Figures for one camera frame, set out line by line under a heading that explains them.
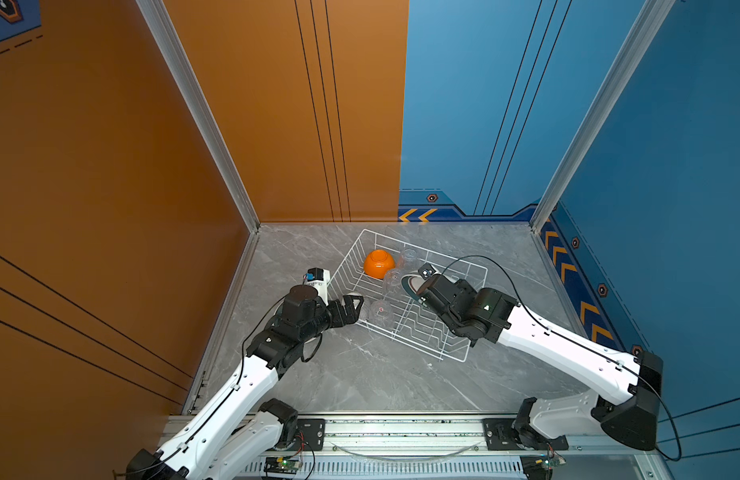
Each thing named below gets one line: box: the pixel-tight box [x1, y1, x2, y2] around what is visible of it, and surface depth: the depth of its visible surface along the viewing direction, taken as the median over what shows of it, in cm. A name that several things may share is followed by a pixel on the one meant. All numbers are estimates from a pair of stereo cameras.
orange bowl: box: [363, 249, 396, 280], surface depth 104 cm
